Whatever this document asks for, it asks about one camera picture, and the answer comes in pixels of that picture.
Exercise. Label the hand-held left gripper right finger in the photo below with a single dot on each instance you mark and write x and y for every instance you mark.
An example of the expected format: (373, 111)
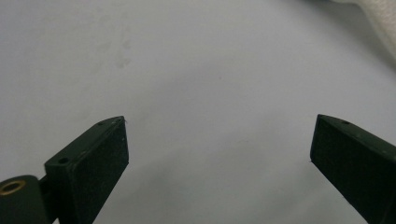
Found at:
(355, 161)

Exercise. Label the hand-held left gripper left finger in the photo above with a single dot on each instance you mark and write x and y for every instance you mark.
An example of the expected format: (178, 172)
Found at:
(90, 161)

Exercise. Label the cream cloth bag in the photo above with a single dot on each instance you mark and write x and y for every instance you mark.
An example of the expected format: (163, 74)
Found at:
(381, 21)

